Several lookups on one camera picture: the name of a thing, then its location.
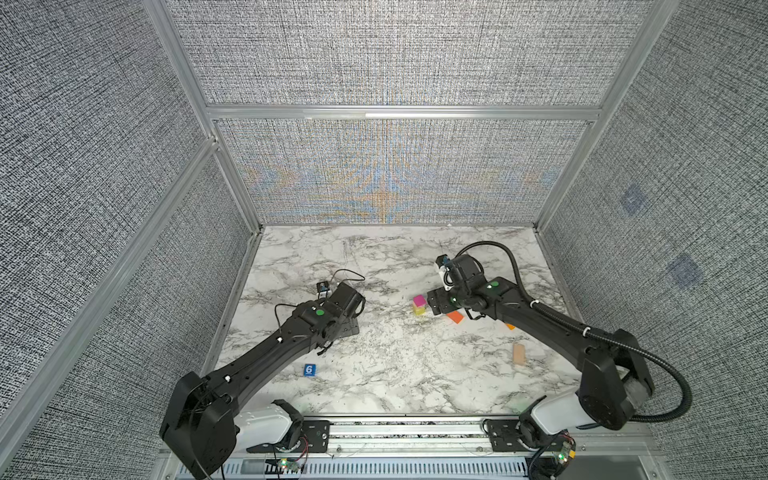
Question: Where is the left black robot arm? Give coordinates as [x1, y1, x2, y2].
[159, 284, 365, 479]

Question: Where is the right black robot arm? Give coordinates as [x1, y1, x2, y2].
[428, 254, 654, 449]

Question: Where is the red-orange flat block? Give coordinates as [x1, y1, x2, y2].
[446, 311, 464, 324]

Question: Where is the natural wood plank block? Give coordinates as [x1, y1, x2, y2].
[513, 343, 526, 365]

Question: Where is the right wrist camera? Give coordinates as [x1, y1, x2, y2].
[435, 254, 454, 291]

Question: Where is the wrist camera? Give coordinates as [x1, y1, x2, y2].
[316, 281, 330, 298]
[435, 254, 454, 291]

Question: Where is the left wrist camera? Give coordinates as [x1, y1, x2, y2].
[316, 281, 330, 298]

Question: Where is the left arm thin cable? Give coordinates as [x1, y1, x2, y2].
[188, 268, 367, 480]

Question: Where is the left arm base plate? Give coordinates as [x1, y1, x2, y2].
[246, 420, 331, 455]

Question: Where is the aluminium front rail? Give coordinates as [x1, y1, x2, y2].
[211, 414, 672, 479]

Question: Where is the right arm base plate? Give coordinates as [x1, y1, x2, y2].
[481, 417, 575, 453]

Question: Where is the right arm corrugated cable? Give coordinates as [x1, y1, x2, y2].
[454, 241, 694, 424]

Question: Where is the aluminium enclosure frame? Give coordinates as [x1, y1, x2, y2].
[0, 0, 682, 445]

